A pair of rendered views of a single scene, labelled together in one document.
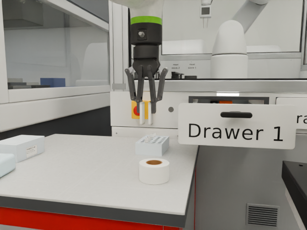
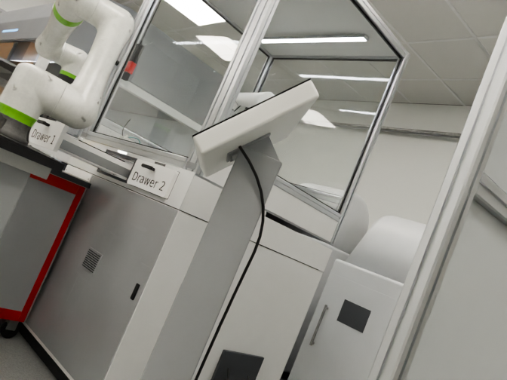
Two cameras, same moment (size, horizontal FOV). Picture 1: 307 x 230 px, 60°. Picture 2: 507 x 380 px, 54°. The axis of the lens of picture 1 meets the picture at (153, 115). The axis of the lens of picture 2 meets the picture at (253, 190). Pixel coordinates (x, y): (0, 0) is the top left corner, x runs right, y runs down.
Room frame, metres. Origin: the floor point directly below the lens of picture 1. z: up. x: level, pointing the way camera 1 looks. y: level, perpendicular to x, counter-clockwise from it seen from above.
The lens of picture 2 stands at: (-0.48, -2.01, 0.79)
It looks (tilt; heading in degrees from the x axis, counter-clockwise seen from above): 6 degrees up; 34
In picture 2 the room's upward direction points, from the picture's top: 23 degrees clockwise
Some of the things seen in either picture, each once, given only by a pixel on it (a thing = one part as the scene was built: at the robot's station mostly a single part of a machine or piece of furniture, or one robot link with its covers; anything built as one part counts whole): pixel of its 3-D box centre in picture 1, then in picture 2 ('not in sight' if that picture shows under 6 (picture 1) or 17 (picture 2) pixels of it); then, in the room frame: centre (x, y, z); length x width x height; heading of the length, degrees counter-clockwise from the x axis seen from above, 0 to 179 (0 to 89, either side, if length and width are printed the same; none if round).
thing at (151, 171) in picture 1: (154, 170); not in sight; (0.60, 0.00, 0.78); 0.07 x 0.07 x 0.04
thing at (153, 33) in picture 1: (145, 36); (65, 84); (0.81, 0.02, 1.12); 0.12 x 0.09 x 0.06; 166
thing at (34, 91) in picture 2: not in sight; (31, 95); (0.44, -0.41, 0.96); 0.16 x 0.13 x 0.19; 152
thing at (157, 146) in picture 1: (153, 144); not in sight; (0.85, 0.00, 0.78); 0.12 x 0.08 x 0.04; 166
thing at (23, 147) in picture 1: (19, 147); not in sight; (0.79, 0.41, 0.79); 0.13 x 0.09 x 0.05; 167
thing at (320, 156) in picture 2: not in sight; (322, 92); (1.35, -0.90, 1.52); 0.87 x 0.01 x 0.86; 168
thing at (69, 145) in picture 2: not in sight; (91, 156); (0.88, -0.25, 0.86); 0.40 x 0.26 x 0.06; 168
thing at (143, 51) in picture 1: (146, 61); not in sight; (0.81, 0.02, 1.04); 0.08 x 0.07 x 0.09; 76
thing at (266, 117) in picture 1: (234, 125); (47, 133); (0.68, -0.21, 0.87); 0.29 x 0.02 x 0.11; 78
